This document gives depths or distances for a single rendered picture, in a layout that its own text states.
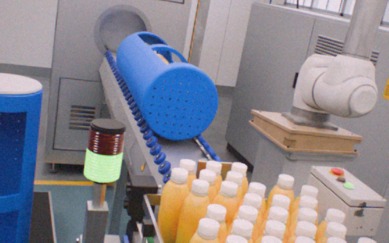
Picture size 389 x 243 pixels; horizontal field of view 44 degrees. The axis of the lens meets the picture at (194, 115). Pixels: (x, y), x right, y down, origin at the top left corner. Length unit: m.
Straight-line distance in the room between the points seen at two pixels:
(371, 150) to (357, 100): 1.36
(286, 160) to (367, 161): 1.25
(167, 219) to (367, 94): 0.85
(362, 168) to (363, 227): 1.83
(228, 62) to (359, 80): 5.44
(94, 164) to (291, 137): 1.03
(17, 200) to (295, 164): 1.08
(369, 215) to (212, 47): 5.82
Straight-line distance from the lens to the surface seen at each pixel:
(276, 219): 1.05
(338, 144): 1.89
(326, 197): 1.30
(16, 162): 2.21
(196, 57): 2.81
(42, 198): 3.03
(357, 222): 1.26
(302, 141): 1.80
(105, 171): 0.86
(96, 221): 0.92
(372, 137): 3.04
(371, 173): 3.04
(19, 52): 6.48
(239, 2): 6.99
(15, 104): 1.86
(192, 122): 1.78
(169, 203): 1.15
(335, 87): 1.73
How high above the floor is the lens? 1.52
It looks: 15 degrees down
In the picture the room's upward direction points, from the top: 10 degrees clockwise
